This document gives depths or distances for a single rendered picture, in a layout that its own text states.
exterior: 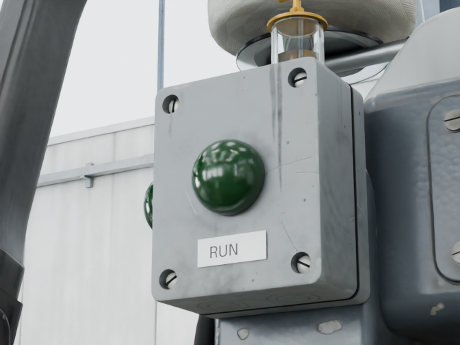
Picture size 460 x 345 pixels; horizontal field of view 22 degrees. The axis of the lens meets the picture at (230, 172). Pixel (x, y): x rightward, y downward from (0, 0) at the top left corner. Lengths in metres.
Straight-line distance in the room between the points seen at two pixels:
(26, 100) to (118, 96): 6.51
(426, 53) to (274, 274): 0.23
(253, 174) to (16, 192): 0.44
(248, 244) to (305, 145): 0.04
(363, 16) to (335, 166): 0.46
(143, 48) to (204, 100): 6.95
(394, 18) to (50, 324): 6.45
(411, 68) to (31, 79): 0.36
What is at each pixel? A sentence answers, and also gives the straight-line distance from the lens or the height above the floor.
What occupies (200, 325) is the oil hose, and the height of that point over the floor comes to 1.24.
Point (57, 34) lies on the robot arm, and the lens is 0.95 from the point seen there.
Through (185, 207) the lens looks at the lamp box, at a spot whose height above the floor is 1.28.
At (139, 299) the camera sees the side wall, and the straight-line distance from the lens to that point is 6.92.
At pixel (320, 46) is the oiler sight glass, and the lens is 0.56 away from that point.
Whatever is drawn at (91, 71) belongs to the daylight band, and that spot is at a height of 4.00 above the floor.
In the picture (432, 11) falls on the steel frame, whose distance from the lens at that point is 6.00.
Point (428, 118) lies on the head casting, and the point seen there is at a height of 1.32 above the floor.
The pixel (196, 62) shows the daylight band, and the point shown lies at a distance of 7.15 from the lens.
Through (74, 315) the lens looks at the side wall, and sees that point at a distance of 7.18.
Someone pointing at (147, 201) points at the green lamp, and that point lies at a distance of 0.49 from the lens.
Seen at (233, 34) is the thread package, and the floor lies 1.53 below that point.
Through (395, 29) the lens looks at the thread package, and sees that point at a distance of 0.93.
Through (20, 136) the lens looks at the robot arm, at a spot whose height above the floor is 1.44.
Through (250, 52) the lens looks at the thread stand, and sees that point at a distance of 0.91.
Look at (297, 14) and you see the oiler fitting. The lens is 0.55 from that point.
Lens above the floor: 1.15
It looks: 17 degrees up
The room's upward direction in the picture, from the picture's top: straight up
